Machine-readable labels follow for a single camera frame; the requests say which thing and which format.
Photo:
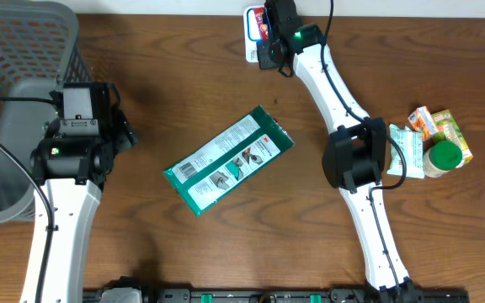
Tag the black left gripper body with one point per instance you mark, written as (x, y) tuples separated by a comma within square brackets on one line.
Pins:
[(119, 137)]

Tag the red sachet packet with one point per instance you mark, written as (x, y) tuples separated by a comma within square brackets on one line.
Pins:
[(262, 22)]

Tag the small orange box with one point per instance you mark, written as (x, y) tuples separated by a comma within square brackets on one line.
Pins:
[(421, 120)]

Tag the mint green wipes pack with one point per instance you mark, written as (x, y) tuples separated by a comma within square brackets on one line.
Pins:
[(411, 145)]

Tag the green yellow juice carton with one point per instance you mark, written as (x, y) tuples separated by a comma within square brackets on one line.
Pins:
[(448, 130)]

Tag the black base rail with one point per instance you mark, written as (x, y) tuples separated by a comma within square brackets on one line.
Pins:
[(342, 295)]

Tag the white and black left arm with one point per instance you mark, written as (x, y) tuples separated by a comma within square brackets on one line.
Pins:
[(70, 166)]

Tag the white jar green lid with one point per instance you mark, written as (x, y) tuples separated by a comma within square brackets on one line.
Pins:
[(441, 158)]

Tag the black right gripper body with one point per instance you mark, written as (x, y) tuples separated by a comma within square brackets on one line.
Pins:
[(270, 54)]

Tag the white barcode scanner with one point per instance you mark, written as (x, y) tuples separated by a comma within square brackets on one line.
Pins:
[(251, 34)]

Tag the dark grey plastic mesh basket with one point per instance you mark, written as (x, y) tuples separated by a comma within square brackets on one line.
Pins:
[(38, 54)]

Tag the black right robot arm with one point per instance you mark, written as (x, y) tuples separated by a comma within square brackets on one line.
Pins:
[(354, 156)]

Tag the green 3M package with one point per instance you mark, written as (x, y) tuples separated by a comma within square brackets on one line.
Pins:
[(208, 174)]

